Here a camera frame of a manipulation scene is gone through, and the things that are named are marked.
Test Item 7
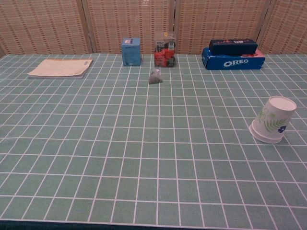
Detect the green grid tablecloth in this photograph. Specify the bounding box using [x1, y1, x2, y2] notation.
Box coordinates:
[0, 53, 307, 227]

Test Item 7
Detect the cream paper notebook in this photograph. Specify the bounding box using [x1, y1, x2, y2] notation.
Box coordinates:
[27, 58, 94, 80]

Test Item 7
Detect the dark blue long box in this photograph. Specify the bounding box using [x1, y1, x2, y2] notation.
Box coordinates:
[209, 39, 259, 55]

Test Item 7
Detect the light blue cardboard box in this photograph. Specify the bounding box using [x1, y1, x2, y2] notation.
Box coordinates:
[121, 37, 142, 67]

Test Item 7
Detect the grey pyramid tea bag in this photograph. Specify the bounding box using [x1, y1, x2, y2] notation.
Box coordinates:
[148, 68, 164, 85]

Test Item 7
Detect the white floral paper cup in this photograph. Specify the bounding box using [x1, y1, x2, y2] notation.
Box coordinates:
[250, 95, 298, 142]
[249, 124, 283, 145]

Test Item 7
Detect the blue Oreo cookie box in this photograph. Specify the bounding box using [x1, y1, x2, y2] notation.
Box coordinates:
[201, 47, 266, 70]

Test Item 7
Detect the woven bamboo screen panel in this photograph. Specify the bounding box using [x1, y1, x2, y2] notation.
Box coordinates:
[171, 0, 274, 55]
[0, 0, 94, 58]
[81, 0, 177, 55]
[259, 0, 307, 55]

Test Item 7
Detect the clear box with red contents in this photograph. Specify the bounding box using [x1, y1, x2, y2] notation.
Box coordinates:
[153, 32, 177, 69]

